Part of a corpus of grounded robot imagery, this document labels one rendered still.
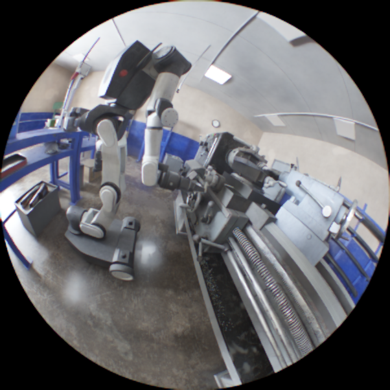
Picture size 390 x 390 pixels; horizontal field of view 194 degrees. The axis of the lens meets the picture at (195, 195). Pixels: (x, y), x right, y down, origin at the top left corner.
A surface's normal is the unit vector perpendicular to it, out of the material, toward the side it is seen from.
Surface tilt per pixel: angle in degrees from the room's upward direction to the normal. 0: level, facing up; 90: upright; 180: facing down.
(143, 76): 105
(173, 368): 0
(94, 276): 0
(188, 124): 90
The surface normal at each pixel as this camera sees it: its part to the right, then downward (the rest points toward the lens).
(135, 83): 0.69, 0.70
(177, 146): 0.21, 0.45
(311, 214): -0.66, -0.60
